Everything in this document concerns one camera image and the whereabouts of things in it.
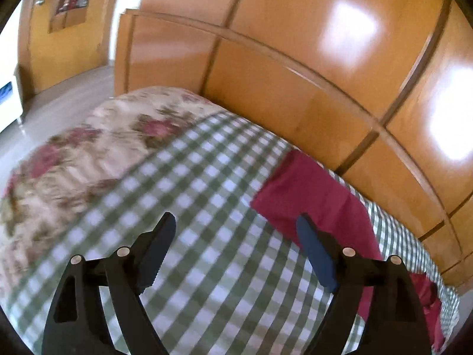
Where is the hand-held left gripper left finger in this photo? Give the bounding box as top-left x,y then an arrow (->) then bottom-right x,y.
41,212 -> 177,355

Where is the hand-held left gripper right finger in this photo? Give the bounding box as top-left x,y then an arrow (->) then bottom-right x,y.
296,212 -> 433,355

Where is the red small garment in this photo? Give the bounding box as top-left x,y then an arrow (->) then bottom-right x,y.
250,150 -> 444,352

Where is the green checkered cloth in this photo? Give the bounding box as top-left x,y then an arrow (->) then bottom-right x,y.
5,111 -> 461,355

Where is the floral bedspread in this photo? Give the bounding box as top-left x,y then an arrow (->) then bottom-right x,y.
0,86 -> 226,296

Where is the wooden bed headboard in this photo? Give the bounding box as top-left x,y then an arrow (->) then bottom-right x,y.
114,8 -> 464,287

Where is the white appliance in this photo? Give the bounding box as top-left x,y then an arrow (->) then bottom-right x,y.
0,67 -> 26,134

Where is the wooden shelf unit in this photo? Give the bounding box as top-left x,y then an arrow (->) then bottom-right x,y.
17,0 -> 115,95

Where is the wooden wardrobe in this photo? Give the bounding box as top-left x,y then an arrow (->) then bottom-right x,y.
137,0 -> 473,289

